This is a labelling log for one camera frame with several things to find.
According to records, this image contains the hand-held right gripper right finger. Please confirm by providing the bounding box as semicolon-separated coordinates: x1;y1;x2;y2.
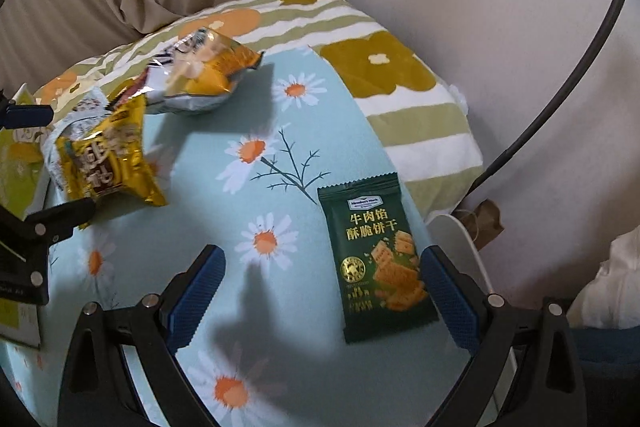
420;245;588;427

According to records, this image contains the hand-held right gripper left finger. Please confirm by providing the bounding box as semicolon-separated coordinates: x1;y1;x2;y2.
57;244;227;427

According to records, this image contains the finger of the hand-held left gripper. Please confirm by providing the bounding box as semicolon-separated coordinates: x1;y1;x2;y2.
0;89;54;131
0;197;97;306

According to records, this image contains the green cardboard box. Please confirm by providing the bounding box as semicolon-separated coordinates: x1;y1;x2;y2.
0;83;53;349

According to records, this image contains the gold snack packet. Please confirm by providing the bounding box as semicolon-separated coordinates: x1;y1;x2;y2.
55;94;167;208

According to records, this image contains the dark green cracker packet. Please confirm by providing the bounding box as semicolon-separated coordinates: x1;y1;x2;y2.
316;172;440;345

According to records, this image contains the silver snack packet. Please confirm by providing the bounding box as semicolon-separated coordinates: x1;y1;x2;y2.
40;86;111;192

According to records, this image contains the brown paper bag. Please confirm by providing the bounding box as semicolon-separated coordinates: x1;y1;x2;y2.
457;199;503;253

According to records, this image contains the dark red snack packet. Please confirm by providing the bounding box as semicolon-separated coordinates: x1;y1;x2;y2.
102;74;151;110

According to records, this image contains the dark blue cloth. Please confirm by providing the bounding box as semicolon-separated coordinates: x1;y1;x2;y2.
570;327;640;368

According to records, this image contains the white cloth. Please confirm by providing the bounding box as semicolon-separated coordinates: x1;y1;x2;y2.
567;229;640;330

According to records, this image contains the light blue daisy cloth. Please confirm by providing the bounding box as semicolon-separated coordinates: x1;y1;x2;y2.
0;44;481;427

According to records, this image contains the yellow chips bag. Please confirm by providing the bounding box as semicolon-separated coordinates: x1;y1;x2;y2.
145;29;265;115

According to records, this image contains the green striped floral pillow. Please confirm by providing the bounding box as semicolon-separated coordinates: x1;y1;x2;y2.
32;0;486;220

